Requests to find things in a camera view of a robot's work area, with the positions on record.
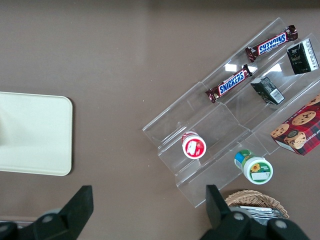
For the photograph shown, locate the beige plastic tray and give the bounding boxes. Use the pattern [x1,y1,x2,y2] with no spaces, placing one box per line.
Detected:
[0,91,74,178]

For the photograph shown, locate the clear acrylic stepped shelf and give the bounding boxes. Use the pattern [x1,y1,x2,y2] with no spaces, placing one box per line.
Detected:
[141,17,320,209]

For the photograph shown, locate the light wicker basket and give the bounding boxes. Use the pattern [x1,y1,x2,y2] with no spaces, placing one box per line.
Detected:
[224,189,291,220]

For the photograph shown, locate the small black carton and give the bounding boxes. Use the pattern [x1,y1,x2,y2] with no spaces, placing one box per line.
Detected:
[250,75,286,106]
[285,37,320,76]

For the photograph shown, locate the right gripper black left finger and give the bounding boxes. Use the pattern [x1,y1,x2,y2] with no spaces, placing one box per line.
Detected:
[18,184,95,240]

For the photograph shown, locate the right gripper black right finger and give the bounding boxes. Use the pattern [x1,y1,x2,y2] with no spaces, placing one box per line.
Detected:
[199,184,269,240]

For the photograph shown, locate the green lid yogurt cup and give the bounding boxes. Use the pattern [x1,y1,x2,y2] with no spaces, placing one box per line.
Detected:
[233,148,274,186]

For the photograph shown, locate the aluminium foil containers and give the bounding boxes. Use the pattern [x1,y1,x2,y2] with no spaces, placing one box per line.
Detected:
[228,205,289,222]

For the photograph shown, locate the red plaid cookie box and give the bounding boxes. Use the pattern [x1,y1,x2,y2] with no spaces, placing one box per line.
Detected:
[269,93,320,157]

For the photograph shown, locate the Snickers chocolate bar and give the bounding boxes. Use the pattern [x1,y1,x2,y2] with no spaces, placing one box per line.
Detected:
[205,63,254,104]
[244,24,300,64]

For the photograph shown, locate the red lid yogurt cup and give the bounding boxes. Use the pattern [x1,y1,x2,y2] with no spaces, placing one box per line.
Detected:
[180,130,208,160]

